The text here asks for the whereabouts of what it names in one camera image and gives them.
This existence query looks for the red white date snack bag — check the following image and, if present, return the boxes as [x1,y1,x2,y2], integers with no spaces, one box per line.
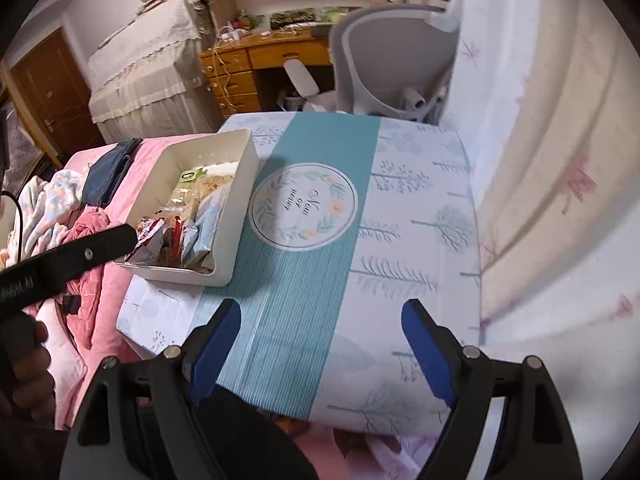
[125,217,166,266]

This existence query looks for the dark red snowflake packet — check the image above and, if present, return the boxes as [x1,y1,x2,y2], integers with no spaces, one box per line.
[167,216,183,268]

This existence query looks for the clear bag orange crackers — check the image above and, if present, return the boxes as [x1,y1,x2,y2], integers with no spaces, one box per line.
[154,187,200,221]

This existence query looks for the white blue wafer pack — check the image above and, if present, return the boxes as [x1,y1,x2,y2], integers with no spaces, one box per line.
[180,183,231,269]

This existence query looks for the green pastry packet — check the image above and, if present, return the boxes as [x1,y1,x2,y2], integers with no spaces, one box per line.
[177,167,206,193]

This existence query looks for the rice cracker pack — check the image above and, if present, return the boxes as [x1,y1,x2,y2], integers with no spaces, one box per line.
[195,174,233,202]

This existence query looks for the person's left hand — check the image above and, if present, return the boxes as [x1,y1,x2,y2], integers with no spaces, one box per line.
[1,316,55,425]

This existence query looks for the pink bed blanket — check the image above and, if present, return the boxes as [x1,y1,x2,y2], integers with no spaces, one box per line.
[27,134,193,429]

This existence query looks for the floral white pajama cloth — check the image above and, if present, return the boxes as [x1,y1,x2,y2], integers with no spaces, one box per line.
[1,169,86,270]

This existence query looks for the navy folded garment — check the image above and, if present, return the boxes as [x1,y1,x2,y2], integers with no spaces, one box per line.
[81,138,142,208]

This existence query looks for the brown wooden door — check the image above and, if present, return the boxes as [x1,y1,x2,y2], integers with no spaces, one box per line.
[11,27,105,162]

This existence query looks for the teal tree pattern tablecloth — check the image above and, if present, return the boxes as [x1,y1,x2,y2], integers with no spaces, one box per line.
[117,113,480,436]

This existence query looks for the lace covered piano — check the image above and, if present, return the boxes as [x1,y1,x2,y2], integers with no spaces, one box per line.
[88,0,222,144]

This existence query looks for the wooden desk with drawers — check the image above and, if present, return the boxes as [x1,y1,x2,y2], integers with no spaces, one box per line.
[200,25,334,118]

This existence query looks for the black waste bin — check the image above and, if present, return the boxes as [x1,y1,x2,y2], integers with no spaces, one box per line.
[277,90,314,112]

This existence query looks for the floral white curtain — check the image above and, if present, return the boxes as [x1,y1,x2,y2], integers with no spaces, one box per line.
[442,0,639,479]

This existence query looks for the grey white office chair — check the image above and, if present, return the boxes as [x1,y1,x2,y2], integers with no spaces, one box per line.
[284,0,463,125]

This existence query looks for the black cable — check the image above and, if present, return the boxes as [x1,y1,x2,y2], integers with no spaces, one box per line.
[0,188,25,261]

